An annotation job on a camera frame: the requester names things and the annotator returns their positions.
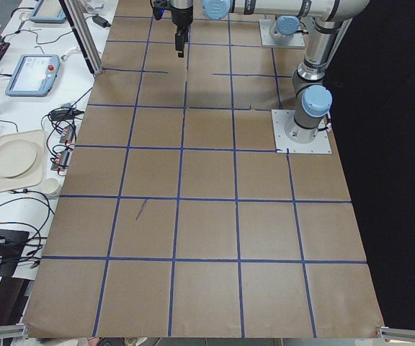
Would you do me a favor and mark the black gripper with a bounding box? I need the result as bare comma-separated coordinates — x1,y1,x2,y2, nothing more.
171,0,193,58

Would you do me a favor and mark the black power adapter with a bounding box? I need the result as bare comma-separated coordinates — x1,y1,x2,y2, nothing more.
92,15,111,28

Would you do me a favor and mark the far blue teach pendant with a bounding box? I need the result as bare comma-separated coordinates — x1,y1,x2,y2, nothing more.
30,0,66,24

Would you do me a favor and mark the blue teach pendant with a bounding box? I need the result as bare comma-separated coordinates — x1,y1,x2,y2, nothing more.
5,54,61,97
30,0,66,24

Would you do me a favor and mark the near blue teach pendant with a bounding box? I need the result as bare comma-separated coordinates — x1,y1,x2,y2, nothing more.
5,54,61,97

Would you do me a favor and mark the brown paper table cover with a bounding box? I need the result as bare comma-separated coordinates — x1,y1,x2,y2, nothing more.
24,1,383,338

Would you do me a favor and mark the white paper cup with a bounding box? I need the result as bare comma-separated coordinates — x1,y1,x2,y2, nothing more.
40,178,62,199

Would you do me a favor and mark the beige square tray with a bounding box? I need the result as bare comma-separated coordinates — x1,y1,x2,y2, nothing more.
0,130,46,192

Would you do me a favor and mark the beige round plate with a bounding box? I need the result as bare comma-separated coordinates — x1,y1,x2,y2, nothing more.
0,140,37,177

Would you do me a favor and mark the aluminium frame post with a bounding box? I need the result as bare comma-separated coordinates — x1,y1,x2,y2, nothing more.
59,0,103,76

